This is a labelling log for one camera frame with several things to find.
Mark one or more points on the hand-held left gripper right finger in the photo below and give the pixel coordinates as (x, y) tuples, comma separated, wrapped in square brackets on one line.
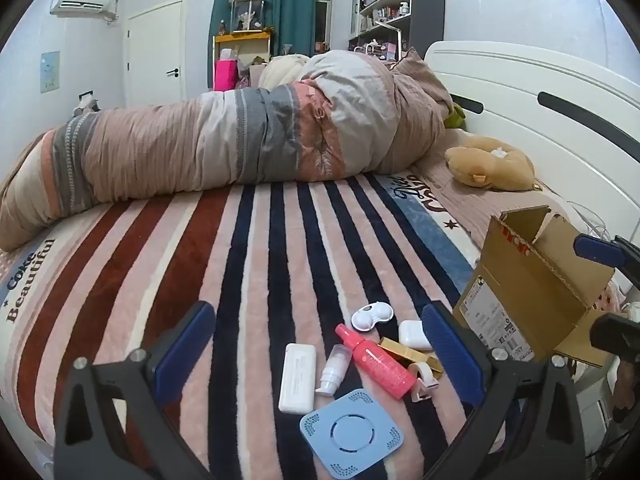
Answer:
[(452, 355)]

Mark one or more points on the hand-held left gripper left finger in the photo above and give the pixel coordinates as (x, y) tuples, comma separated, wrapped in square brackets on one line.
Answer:
[(182, 355)]

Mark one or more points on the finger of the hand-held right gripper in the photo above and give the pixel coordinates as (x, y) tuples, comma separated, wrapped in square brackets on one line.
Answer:
[(617, 332), (597, 250)]

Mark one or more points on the brown cardboard box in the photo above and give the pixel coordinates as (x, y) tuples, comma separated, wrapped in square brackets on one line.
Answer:
[(530, 300)]

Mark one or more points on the pink tape dispenser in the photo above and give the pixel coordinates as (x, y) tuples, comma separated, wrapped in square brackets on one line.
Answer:
[(425, 382)]

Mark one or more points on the white earbuds case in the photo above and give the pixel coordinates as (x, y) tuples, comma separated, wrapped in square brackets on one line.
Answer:
[(414, 335)]

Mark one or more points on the gold flat box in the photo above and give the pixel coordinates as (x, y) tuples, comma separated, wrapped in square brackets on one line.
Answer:
[(407, 353)]

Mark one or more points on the pink spray bottle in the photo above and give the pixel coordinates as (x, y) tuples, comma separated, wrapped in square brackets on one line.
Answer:
[(379, 364)]

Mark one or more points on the white bean-shaped case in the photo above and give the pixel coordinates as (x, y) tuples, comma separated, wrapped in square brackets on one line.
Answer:
[(371, 317)]

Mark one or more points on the striped plush blanket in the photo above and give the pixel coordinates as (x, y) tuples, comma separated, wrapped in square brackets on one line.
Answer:
[(250, 270)]

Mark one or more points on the white rectangular power bank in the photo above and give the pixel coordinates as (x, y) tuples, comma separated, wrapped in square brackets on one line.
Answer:
[(298, 378)]

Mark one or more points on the small white pump bottle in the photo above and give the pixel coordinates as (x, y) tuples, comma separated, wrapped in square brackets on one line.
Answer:
[(331, 371)]

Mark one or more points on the blue square plastic device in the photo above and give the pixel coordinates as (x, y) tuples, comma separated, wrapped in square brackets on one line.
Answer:
[(352, 432)]

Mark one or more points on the brown plush toy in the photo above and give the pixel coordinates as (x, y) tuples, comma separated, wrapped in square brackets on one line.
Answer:
[(492, 162)]

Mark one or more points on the pink lettered bed sheet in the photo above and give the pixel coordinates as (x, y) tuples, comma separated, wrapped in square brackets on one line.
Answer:
[(450, 200)]

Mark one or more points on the white bed headboard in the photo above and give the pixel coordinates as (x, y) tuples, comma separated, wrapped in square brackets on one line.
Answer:
[(540, 95)]

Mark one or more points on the green plush toy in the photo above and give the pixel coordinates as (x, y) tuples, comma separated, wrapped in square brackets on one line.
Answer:
[(455, 115)]

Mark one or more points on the pink grey striped duvet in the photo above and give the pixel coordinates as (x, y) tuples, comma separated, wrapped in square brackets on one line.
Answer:
[(210, 135)]

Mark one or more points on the pink gift bag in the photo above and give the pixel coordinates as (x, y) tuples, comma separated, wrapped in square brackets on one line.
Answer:
[(226, 75)]

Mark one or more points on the cream pillow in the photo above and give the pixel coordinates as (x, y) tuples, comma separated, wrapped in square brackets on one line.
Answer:
[(280, 71)]

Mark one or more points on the white door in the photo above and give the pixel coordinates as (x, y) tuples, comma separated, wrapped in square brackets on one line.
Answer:
[(152, 55)]

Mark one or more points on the yellow desk shelf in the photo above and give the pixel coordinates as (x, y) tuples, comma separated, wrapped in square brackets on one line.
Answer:
[(242, 37)]

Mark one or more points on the bookshelf with books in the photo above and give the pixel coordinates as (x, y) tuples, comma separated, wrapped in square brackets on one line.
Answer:
[(382, 5)]

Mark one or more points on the glass display case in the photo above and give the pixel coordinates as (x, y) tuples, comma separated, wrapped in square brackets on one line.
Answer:
[(246, 12)]

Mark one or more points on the teal curtain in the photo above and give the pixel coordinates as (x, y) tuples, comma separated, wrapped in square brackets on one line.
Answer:
[(280, 5)]

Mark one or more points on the white air conditioner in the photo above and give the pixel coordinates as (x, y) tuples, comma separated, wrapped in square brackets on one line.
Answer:
[(82, 2)]

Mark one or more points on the blue wall poster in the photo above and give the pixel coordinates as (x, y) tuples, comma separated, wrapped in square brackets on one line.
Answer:
[(50, 71)]

